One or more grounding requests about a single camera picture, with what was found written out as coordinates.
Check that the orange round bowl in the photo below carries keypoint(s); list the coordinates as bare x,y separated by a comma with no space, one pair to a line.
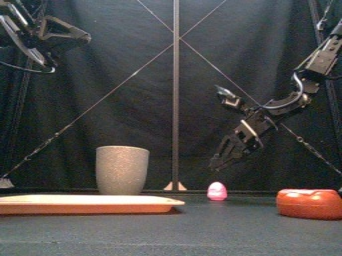
308,203

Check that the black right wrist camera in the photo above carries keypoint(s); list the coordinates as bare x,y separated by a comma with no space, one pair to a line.
228,96

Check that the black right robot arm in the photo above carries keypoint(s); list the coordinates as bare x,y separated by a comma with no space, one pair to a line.
318,63

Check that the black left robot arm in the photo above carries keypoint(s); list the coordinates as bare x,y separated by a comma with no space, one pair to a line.
8,37

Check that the black backdrop cloth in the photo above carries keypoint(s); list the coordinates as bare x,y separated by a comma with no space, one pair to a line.
124,66

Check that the grey vertical frame post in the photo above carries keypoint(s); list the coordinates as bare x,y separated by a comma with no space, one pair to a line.
175,100

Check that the orange flat tray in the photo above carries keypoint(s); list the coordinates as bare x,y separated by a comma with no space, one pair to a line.
84,204

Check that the grey speckled cup bowl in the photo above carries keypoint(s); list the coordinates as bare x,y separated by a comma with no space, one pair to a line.
121,170

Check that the pink ball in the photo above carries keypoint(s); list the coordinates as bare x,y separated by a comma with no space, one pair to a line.
216,191

